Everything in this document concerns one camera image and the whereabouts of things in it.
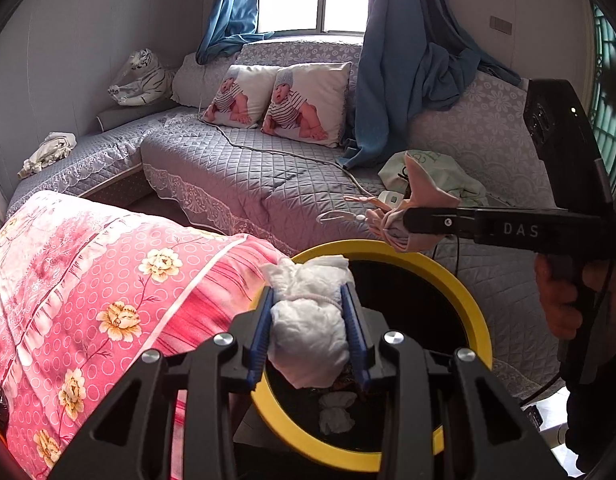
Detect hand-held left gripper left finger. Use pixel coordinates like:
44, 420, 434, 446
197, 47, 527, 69
48, 285, 276, 480

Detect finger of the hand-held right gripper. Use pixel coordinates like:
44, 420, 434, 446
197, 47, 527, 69
403, 206, 477, 240

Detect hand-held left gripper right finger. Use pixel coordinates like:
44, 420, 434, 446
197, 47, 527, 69
340, 282, 569, 480

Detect pink cloth garment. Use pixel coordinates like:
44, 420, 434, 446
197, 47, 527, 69
317, 154, 462, 254

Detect white cloth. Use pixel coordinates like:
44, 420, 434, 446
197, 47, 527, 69
260, 254, 352, 389

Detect yellow rimmed trash bin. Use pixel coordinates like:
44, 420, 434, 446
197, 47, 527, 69
249, 240, 492, 474

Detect white tissue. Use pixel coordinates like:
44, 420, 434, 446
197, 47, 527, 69
319, 391, 358, 436

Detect person's right forearm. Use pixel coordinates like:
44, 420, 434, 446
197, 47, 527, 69
558, 305, 616, 477

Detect person's right hand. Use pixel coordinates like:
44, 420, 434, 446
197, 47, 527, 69
534, 254, 615, 340

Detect pale green cloth bag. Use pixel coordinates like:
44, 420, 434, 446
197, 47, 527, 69
377, 148, 490, 207

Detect grey quilted sofa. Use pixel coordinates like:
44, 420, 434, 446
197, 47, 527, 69
5, 39, 589, 411

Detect grey blue curtain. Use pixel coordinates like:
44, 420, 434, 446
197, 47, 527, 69
342, 0, 525, 172

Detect baby print pillow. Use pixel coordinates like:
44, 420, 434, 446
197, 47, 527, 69
202, 63, 285, 129
260, 61, 354, 149

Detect pink floral blanket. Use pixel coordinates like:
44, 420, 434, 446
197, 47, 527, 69
0, 190, 295, 480

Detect grey bolster pillow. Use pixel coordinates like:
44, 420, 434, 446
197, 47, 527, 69
96, 104, 180, 134

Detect grey floral cushion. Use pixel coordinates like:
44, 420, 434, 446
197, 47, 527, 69
170, 52, 239, 109

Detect cream crumpled clothes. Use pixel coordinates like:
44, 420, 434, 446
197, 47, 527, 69
16, 131, 79, 180

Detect white tiger plush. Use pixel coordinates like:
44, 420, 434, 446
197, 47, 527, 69
107, 48, 177, 107

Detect bright blue curtain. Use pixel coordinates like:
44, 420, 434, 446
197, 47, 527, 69
195, 0, 275, 66

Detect white cable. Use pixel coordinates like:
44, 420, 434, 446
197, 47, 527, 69
199, 104, 390, 202

